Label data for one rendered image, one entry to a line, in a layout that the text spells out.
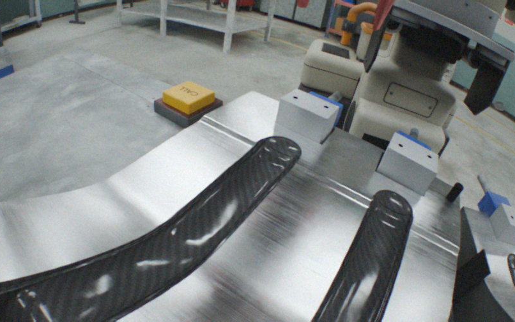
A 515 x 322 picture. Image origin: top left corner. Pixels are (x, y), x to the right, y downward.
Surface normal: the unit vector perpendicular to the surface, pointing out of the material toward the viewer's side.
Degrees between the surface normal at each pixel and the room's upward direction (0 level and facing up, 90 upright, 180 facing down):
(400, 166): 90
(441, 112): 98
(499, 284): 9
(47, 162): 0
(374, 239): 5
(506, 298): 24
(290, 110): 90
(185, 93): 0
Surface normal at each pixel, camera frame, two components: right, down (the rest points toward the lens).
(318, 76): -0.27, 0.58
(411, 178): -0.56, 0.45
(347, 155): 0.15, -0.77
